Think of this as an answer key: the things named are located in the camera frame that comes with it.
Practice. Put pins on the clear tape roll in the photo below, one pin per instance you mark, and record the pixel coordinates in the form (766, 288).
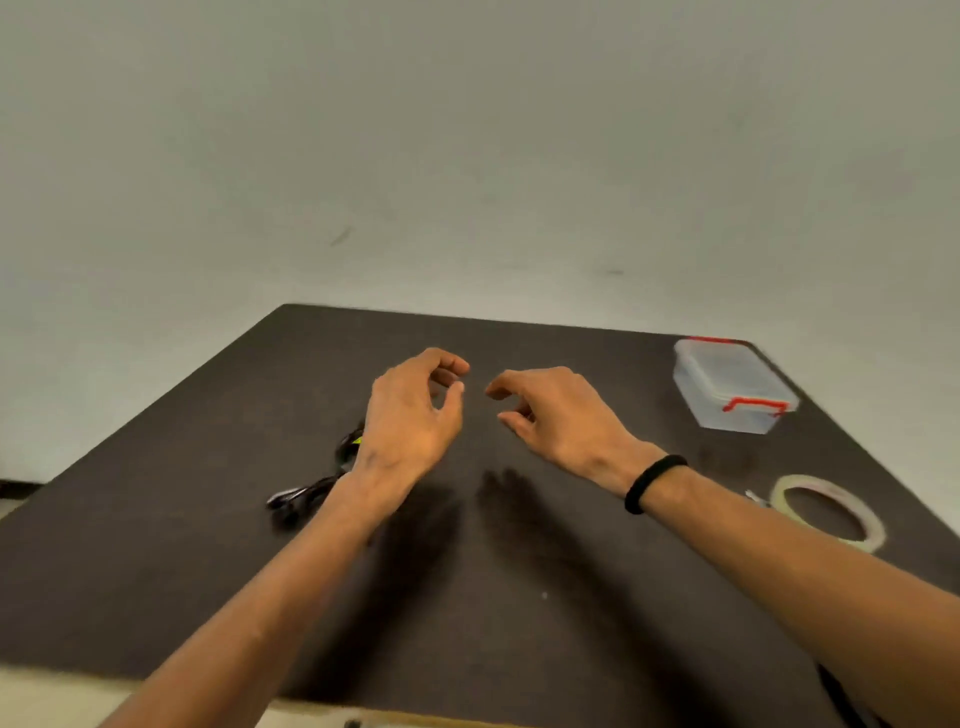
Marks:
(870, 521)

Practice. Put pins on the black glasses with green accent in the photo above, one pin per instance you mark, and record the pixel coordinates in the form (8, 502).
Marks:
(300, 496)

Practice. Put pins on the person's right hand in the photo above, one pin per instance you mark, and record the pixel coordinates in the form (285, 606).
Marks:
(574, 427)

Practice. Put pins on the clear container with red clips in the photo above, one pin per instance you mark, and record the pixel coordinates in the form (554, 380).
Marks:
(731, 386)

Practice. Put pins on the person's right forearm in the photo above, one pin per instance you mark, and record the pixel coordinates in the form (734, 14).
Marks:
(810, 585)

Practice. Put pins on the person's left hand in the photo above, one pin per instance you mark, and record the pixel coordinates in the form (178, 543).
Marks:
(401, 427)

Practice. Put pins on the person's right thumb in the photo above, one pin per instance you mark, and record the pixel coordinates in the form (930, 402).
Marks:
(517, 427)

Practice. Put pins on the person's left thumb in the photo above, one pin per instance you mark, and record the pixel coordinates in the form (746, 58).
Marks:
(453, 409)

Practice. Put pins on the person's left forearm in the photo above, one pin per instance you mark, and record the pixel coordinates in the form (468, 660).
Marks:
(255, 622)

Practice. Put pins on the black wristband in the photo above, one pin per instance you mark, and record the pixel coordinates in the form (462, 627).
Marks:
(651, 480)

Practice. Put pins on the person's left middle finger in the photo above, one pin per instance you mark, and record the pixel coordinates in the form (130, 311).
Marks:
(444, 377)

